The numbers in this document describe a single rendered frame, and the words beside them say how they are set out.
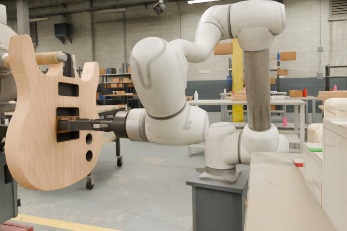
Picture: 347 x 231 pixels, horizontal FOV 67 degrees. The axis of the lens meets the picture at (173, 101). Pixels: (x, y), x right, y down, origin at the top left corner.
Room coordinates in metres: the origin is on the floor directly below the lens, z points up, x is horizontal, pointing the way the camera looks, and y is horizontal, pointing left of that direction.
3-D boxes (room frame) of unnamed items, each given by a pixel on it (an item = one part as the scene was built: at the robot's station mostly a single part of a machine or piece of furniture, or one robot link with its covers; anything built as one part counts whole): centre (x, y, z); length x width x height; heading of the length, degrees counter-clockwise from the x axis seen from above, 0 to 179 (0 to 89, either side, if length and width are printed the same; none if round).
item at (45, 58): (0.75, 0.39, 1.25); 0.18 x 0.03 x 0.03; 72
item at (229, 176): (1.35, -0.22, 0.73); 0.22 x 0.18 x 0.06; 65
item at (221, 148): (1.33, -0.24, 0.87); 0.18 x 0.16 x 0.22; 67
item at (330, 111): (0.59, -0.35, 1.07); 0.03 x 0.03 x 0.09
